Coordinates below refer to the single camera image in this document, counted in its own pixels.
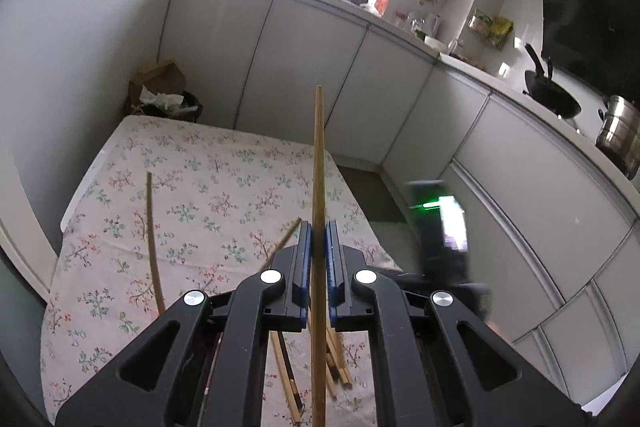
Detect bunch of wooden chopsticks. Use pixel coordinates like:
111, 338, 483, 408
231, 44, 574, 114
270, 327, 354, 423

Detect black range hood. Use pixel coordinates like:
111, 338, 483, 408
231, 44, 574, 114
537, 0, 640, 88

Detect hanging snack packets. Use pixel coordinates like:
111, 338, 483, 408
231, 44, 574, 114
466, 9, 515, 51

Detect black wok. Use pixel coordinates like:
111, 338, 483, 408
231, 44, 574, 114
522, 42, 583, 120

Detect curved bamboo chopstick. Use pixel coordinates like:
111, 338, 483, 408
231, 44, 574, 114
145, 172, 167, 315

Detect floral tablecloth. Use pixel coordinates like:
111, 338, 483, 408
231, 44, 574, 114
40, 114, 407, 427

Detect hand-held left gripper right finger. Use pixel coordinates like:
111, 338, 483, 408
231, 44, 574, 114
325, 219, 586, 427

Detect thin bamboo chopstick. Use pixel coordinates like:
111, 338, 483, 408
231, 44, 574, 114
260, 217, 304, 273

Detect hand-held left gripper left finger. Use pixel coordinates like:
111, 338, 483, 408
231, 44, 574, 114
55, 219, 315, 427

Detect steel stock pot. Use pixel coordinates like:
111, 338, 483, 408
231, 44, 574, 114
594, 94, 640, 181

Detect straight bamboo chopstick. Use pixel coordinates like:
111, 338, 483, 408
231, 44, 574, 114
310, 86, 329, 427

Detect dark floor mat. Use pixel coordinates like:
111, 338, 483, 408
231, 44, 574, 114
336, 164, 407, 224

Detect white kitchen cabinets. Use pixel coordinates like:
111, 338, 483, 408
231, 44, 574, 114
159, 0, 640, 408

